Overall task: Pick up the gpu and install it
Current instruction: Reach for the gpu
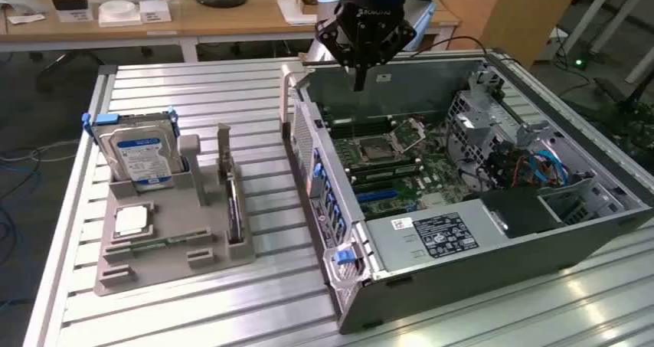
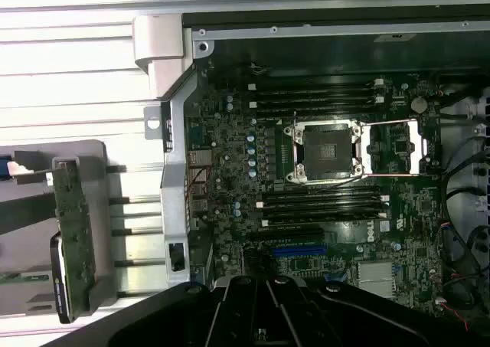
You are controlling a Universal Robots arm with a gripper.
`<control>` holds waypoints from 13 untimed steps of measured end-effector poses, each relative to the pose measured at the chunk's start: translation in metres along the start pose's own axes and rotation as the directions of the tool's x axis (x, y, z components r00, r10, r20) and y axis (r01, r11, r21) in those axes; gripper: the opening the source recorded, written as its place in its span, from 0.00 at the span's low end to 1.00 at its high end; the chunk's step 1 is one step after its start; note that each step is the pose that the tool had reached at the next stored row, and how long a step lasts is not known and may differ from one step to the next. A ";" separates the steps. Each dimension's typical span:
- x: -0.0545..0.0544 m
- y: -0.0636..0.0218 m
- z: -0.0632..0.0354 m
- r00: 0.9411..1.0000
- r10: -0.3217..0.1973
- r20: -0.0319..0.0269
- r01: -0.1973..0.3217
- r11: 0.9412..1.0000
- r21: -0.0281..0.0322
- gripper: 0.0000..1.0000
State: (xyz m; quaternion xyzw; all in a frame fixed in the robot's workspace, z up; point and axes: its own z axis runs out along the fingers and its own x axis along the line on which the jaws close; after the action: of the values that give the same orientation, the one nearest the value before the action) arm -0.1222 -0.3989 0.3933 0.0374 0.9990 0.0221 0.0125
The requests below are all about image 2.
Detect silver chipset heatsink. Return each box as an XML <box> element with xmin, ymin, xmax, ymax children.
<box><xmin>358</xmin><ymin>261</ymin><xmax>396</xmax><ymax>300</ymax></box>

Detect blue expansion slot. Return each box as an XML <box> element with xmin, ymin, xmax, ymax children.
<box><xmin>272</xmin><ymin>246</ymin><xmax>328</xmax><ymax>258</ymax></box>

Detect RAM slot white latches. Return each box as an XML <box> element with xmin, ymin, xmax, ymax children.
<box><xmin>247</xmin><ymin>77</ymin><xmax>386</xmax><ymax>93</ymax></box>
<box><xmin>255</xmin><ymin>198</ymin><xmax>390</xmax><ymax>209</ymax></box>
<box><xmin>247</xmin><ymin>95</ymin><xmax>386</xmax><ymax>110</ymax></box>
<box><xmin>259</xmin><ymin>215</ymin><xmax>390</xmax><ymax>228</ymax></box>

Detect RAM slot black latches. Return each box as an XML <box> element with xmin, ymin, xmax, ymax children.
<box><xmin>260</xmin><ymin>208</ymin><xmax>390</xmax><ymax>218</ymax></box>
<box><xmin>254</xmin><ymin>108</ymin><xmax>380</xmax><ymax>119</ymax></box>
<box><xmin>254</xmin><ymin>91</ymin><xmax>380</xmax><ymax>100</ymax></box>
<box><xmin>260</xmin><ymin>190</ymin><xmax>388</xmax><ymax>201</ymax></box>

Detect long black expansion slot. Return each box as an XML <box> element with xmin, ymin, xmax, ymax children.
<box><xmin>247</xmin><ymin>227</ymin><xmax>327</xmax><ymax>244</ymax></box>

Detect silver dual USB port block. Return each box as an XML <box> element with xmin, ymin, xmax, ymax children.
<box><xmin>190</xmin><ymin>185</ymin><xmax>211</xmax><ymax>217</ymax></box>

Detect grey open PC case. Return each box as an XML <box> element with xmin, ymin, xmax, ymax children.
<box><xmin>132</xmin><ymin>2</ymin><xmax>490</xmax><ymax>339</ymax></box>

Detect thin metal locking lever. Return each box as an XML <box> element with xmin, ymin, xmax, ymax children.
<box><xmin>302</xmin><ymin>172</ymin><xmax>445</xmax><ymax>185</ymax></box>
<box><xmin>355</xmin><ymin>118</ymin><xmax>420</xmax><ymax>128</ymax></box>

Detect grey parts rack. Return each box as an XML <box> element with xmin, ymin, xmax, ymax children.
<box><xmin>0</xmin><ymin>139</ymin><xmax>116</xmax><ymax>326</ymax></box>

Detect green motherboard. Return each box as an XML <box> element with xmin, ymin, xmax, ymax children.
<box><xmin>187</xmin><ymin>70</ymin><xmax>449</xmax><ymax>317</ymax></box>

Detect silver CPU socket cover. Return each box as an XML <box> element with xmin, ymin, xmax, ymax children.
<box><xmin>361</xmin><ymin>119</ymin><xmax>428</xmax><ymax>176</ymax></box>

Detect disk with blue carrier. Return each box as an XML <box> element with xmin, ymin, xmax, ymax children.
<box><xmin>0</xmin><ymin>152</ymin><xmax>28</xmax><ymax>180</ymax></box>

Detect red black twisted wire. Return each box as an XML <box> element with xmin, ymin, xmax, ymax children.
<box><xmin>187</xmin><ymin>168</ymin><xmax>211</xmax><ymax>195</ymax></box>

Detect CPU socket silver frame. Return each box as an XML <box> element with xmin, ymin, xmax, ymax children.
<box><xmin>285</xmin><ymin>119</ymin><xmax>364</xmax><ymax>183</ymax></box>

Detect silver case corner handle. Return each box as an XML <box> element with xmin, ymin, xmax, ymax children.
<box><xmin>132</xmin><ymin>15</ymin><xmax>185</xmax><ymax>100</ymax></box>

